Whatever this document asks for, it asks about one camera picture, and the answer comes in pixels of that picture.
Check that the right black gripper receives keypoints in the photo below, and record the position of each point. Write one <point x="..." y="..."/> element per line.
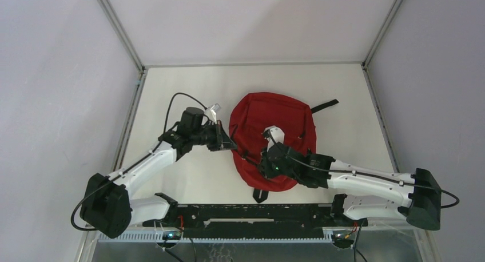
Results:
<point x="264" y="168"/>

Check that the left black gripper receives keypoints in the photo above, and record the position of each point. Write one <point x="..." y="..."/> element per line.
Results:
<point x="221" y="141"/>

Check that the red student backpack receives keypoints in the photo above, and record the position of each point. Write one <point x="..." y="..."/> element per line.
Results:
<point x="248" y="120"/>

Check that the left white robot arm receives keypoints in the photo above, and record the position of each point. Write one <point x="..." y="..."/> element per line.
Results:
<point x="109" y="206"/>

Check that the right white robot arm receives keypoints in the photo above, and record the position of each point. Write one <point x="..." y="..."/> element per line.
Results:
<point x="365" y="193"/>

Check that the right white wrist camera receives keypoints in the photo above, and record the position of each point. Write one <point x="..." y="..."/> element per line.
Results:
<point x="274" y="134"/>

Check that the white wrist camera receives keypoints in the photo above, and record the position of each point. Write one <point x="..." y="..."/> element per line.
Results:
<point x="274" y="134"/>
<point x="211" y="112"/>

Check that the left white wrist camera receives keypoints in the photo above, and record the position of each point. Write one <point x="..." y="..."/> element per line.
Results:
<point x="211" y="112"/>

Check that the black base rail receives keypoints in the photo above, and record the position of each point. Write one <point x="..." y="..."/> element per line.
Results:
<point x="254" y="221"/>

